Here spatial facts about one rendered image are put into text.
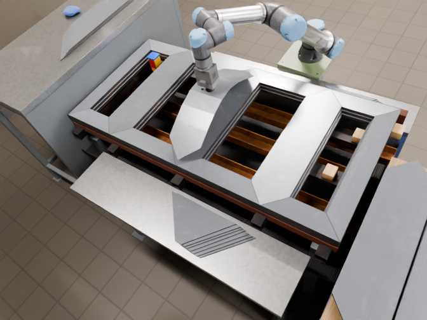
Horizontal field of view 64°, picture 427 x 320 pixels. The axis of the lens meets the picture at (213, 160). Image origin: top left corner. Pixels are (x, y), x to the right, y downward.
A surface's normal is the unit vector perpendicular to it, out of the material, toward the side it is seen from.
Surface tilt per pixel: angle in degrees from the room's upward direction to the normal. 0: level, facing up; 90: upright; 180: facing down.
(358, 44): 0
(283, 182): 0
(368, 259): 0
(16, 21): 90
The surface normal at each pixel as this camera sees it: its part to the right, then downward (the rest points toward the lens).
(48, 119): 0.83, 0.36
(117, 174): -0.16, -0.58
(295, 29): 0.44, 0.66
